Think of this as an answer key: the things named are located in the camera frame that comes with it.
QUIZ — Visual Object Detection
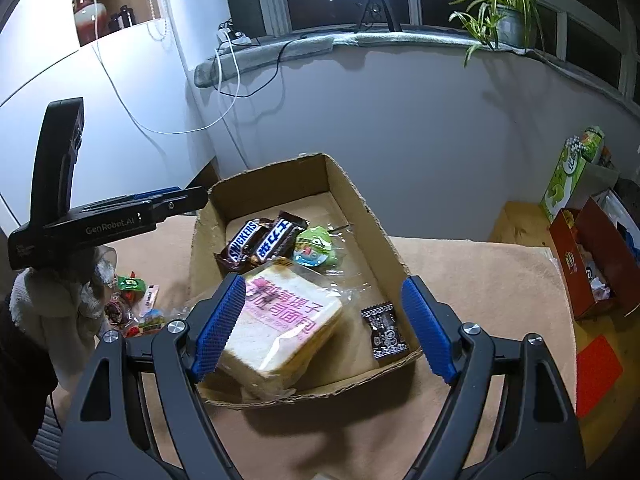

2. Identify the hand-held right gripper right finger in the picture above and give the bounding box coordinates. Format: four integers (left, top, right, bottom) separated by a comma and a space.
400, 275, 586, 480

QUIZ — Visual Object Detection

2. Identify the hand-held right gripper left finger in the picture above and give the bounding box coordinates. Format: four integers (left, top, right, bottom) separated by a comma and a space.
57, 272, 248, 480

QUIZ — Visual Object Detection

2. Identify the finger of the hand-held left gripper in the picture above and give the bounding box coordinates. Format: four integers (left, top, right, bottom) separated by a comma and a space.
125, 186, 207, 221

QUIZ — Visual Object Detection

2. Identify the black candy packet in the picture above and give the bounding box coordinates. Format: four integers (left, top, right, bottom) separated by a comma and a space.
361, 301, 408, 361

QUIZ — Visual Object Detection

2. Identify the sliced bread packet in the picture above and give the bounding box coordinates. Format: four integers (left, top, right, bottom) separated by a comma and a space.
200, 260, 346, 401

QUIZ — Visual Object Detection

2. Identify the brown chocolate bar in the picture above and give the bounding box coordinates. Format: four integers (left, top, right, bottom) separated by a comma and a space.
215, 218, 273, 273
252, 211, 308, 266

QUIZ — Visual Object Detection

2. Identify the green jelly cup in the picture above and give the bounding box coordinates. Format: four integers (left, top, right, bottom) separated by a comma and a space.
291, 226, 333, 266

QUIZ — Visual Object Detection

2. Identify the person's left forearm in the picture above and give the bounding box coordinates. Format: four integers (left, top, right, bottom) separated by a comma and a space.
0, 247, 118, 386

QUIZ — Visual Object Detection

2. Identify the beige tablecloth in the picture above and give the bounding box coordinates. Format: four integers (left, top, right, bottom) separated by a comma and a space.
50, 215, 581, 480

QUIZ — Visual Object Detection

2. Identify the green wrapped candy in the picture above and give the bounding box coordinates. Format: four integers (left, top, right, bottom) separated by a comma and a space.
116, 272, 151, 293

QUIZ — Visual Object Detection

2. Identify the clear packet of dark snack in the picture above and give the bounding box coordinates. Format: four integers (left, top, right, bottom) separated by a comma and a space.
107, 295, 138, 328

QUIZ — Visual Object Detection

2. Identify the white cabinet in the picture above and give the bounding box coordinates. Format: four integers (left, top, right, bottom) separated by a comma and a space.
0, 0, 236, 231

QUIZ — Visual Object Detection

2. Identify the red cardboard box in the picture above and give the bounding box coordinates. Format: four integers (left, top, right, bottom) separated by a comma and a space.
548, 197, 640, 321

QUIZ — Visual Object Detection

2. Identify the white power strip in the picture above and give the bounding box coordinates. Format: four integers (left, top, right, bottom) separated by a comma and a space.
216, 27, 251, 47

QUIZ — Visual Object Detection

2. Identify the red paper sheet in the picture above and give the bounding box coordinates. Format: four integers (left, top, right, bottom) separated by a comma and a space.
575, 335, 626, 418

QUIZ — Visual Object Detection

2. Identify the black bottle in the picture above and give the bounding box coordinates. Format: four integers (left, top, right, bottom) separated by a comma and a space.
107, 5, 137, 36

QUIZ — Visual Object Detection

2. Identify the grey windowsill mat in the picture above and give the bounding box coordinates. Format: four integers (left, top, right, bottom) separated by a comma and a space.
194, 30, 640, 106

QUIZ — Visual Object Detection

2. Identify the red and white vase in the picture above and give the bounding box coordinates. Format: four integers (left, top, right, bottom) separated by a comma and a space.
71, 0, 108, 46

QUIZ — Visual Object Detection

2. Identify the grey ribbed panel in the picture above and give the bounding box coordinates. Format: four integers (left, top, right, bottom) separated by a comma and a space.
30, 405, 63, 461

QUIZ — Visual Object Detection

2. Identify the green printed carton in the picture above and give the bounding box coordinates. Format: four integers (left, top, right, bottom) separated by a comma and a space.
541, 127, 606, 223

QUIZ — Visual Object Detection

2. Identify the potted spider plant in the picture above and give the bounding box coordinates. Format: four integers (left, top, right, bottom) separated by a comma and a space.
447, 0, 558, 68

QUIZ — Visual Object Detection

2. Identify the long white cable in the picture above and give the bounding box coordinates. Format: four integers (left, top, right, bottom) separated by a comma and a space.
87, 0, 241, 136

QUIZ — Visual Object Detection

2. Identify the hanging white cable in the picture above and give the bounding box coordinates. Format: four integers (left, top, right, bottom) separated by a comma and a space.
215, 45, 251, 171

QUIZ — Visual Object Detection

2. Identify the black cable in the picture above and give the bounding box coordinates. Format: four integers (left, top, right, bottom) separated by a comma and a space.
217, 32, 336, 97

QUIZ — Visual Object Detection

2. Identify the white bead string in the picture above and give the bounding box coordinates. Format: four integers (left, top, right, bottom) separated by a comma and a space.
142, 0, 168, 41

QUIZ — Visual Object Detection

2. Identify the white window frame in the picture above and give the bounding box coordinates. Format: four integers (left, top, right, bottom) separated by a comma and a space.
220, 0, 640, 101

